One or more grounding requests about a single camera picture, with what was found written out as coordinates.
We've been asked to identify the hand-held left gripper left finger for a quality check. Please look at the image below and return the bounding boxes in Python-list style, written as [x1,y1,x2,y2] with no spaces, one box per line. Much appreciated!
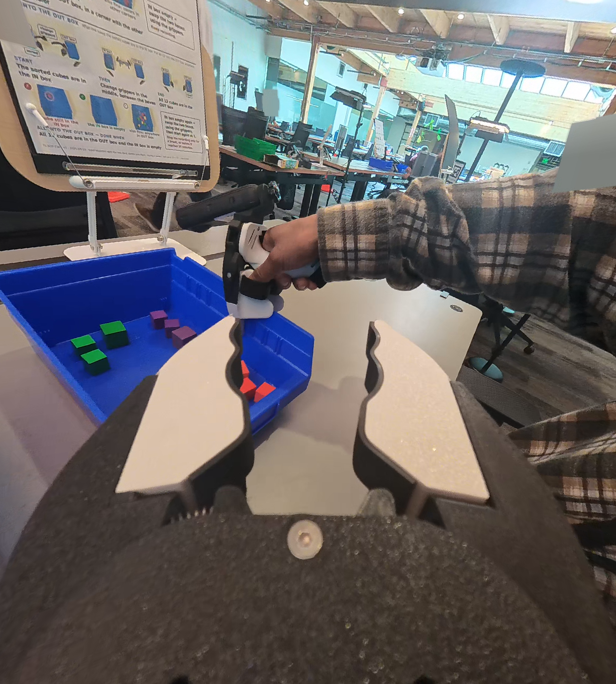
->
[116,316,255,516]

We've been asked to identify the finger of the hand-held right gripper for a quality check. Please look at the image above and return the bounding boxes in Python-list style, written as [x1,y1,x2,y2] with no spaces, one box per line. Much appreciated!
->
[227,295,286,321]

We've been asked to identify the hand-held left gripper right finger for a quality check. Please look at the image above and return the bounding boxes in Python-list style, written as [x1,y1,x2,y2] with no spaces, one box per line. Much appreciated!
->
[352,320,491,516]

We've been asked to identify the blue plastic bin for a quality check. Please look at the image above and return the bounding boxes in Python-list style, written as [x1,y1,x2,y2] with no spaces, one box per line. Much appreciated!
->
[0,247,315,435]

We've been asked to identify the person's right forearm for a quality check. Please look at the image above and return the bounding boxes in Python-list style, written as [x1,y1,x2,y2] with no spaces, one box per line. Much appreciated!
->
[317,171,616,371]

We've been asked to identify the person's right hand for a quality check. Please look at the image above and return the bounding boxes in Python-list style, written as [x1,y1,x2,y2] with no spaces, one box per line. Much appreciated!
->
[248,213,322,293]

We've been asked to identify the green storage tray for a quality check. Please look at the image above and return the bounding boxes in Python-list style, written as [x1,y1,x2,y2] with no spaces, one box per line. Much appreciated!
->
[233,135,278,161]

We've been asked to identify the wooden desk with black legs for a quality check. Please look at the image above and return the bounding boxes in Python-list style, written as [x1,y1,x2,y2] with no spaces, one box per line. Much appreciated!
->
[218,144,344,218]

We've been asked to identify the black office chair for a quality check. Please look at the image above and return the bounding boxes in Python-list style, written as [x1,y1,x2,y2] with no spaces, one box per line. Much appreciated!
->
[478,296,537,355]
[456,365,545,429]

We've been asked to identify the white desk stand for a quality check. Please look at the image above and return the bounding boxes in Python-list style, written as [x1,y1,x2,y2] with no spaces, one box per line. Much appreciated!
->
[64,176,208,267]

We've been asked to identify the black light stand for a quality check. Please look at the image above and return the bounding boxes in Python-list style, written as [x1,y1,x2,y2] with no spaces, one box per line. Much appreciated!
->
[331,87,369,157]

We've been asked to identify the tan framed display screen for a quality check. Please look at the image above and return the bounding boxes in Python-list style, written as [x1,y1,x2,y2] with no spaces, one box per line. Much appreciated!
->
[0,0,221,192]

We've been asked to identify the person's plaid shirt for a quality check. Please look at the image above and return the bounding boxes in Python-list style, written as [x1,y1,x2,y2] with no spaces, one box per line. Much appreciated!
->
[508,374,616,684]

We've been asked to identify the white curved panel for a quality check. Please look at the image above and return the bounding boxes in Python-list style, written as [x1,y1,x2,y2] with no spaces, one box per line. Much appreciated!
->
[443,94,461,173]

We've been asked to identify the black pole lamp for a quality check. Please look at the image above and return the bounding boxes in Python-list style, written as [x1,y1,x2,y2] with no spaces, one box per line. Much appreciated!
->
[463,58,548,168]

